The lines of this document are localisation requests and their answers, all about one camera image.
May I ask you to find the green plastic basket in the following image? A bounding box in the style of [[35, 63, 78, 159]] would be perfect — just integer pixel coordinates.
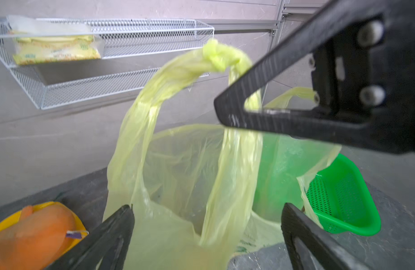
[[252, 133, 381, 236]]

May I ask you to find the yellow-green plastic bag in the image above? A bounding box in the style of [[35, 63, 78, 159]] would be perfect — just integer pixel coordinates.
[[104, 39, 341, 270]]

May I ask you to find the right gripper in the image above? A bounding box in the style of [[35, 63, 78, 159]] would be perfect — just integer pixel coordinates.
[[308, 1, 415, 154]]

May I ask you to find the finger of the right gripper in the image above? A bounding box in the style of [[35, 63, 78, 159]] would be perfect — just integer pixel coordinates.
[[214, 1, 380, 142]]

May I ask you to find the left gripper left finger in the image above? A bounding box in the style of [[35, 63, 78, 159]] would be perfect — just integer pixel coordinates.
[[47, 205, 134, 270]]

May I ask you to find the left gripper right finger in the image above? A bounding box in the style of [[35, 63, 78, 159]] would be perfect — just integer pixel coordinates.
[[281, 203, 370, 270]]

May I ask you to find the orange bagged fruit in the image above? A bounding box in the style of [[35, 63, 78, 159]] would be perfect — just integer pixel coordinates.
[[0, 205, 75, 270]]

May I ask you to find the yellow wipes packet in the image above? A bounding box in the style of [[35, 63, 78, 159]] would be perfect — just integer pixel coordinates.
[[7, 15, 105, 65]]

